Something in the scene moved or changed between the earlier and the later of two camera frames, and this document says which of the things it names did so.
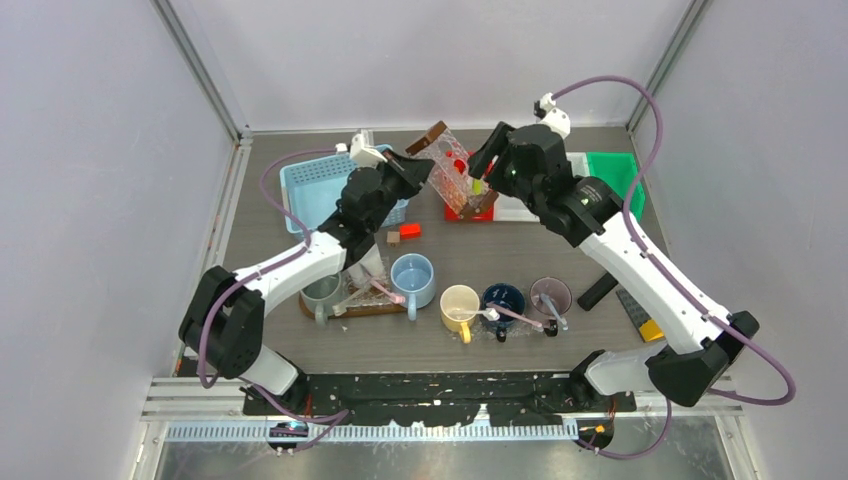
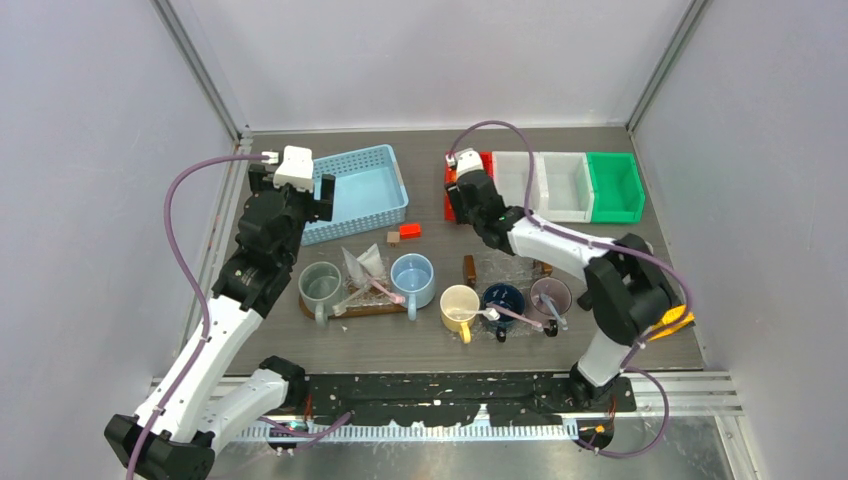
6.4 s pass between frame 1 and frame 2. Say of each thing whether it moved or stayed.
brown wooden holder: moved
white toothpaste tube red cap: stayed
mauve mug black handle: stayed
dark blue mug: stayed
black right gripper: moved
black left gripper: moved
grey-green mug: stayed
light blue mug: stayed
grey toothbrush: stayed
